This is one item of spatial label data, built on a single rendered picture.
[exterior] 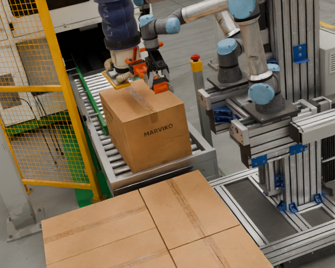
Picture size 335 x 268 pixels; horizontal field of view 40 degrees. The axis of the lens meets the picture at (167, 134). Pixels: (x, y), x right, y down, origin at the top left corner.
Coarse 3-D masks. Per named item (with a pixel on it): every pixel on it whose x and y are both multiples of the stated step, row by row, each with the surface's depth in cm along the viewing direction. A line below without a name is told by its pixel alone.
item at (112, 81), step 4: (104, 72) 298; (104, 76) 295; (108, 76) 289; (116, 76) 280; (108, 80) 285; (112, 80) 282; (112, 84) 278; (116, 84) 275; (120, 84) 275; (124, 84) 274; (128, 84) 275; (116, 88) 273; (120, 88) 274
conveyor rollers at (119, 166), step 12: (96, 84) 450; (108, 84) 445; (84, 96) 425; (96, 96) 420; (96, 120) 378; (108, 144) 340; (192, 144) 320; (108, 156) 323; (120, 156) 317; (120, 168) 301
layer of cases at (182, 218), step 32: (128, 192) 276; (160, 192) 270; (192, 192) 265; (64, 224) 259; (96, 224) 254; (128, 224) 249; (160, 224) 244; (192, 224) 240; (224, 224) 236; (64, 256) 235; (96, 256) 231; (128, 256) 227; (160, 256) 223; (192, 256) 219; (224, 256) 216; (256, 256) 212
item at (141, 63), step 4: (136, 60) 266; (140, 60) 266; (144, 60) 265; (128, 64) 264; (132, 64) 264; (136, 64) 263; (140, 64) 259; (144, 64) 260; (132, 68) 259; (136, 68) 259; (140, 68) 260; (132, 72) 260; (136, 72) 260; (144, 72) 262
